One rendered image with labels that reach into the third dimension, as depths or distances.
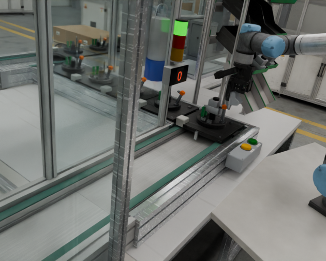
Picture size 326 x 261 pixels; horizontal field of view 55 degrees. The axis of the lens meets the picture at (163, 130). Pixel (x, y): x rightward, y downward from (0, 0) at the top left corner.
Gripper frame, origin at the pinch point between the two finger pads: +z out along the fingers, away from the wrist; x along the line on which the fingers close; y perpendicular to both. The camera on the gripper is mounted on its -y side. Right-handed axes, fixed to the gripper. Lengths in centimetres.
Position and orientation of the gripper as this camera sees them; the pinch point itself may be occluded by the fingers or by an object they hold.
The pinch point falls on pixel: (227, 106)
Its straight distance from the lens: 142.4
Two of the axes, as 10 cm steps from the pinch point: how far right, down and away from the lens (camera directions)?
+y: 7.9, 3.5, -5.0
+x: 6.0, -2.9, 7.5
